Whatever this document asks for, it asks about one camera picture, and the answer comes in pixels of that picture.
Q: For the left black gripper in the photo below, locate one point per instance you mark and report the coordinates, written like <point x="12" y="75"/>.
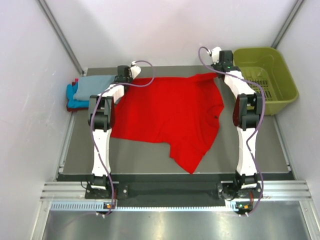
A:
<point x="130" y="77"/>

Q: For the white slotted cable duct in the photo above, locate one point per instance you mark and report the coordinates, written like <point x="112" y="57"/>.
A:
<point x="102" y="206"/>

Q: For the bright blue folded t shirt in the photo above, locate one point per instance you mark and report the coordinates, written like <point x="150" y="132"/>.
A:
<point x="72" y="97"/>

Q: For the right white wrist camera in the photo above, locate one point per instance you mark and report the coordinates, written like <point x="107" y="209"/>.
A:
<point x="215" y="54"/>

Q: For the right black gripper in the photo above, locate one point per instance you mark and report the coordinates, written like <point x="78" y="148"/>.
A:
<point x="214" y="66"/>

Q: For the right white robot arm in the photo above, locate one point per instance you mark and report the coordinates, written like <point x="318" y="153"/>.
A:
<point x="247" y="117"/>

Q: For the green plastic basket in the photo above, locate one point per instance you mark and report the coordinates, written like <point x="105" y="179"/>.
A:
<point x="267" y="67"/>

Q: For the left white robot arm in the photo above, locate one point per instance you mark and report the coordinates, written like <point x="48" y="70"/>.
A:
<point x="101" y="119"/>

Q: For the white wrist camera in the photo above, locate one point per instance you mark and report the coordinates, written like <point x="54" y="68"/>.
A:
<point x="215" y="54"/>
<point x="134" y="69"/>

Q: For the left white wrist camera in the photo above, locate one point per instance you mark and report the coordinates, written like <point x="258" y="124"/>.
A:
<point x="134" y="69"/>

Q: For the grey-blue folded t shirt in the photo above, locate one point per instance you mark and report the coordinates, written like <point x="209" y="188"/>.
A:
<point x="87" y="86"/>

